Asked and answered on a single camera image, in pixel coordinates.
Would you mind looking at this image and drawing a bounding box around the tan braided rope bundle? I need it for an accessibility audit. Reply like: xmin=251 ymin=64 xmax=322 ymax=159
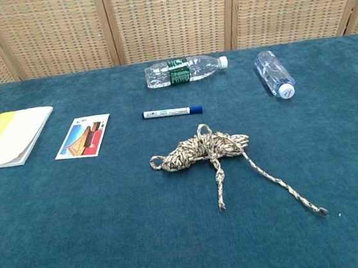
xmin=146 ymin=111 xmax=330 ymax=237

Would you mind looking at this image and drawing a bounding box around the white marker with blue cap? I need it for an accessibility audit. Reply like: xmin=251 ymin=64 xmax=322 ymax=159
xmin=141 ymin=104 xmax=204 ymax=121

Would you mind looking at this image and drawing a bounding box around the clear bottle with green label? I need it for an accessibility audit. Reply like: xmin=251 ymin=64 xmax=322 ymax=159
xmin=143 ymin=51 xmax=231 ymax=90

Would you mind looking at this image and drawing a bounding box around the picture postcard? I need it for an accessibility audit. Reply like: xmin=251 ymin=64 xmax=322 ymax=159
xmin=50 ymin=113 xmax=115 ymax=162

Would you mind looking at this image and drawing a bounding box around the clear bottle without label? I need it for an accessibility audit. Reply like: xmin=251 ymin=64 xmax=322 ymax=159
xmin=253 ymin=47 xmax=298 ymax=102

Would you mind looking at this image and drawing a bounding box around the woven bamboo folding screen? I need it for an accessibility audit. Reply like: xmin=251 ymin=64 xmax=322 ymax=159
xmin=0 ymin=0 xmax=358 ymax=87

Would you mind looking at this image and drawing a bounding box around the yellow and white booklet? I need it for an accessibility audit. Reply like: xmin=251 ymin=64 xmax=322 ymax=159
xmin=0 ymin=105 xmax=60 ymax=169

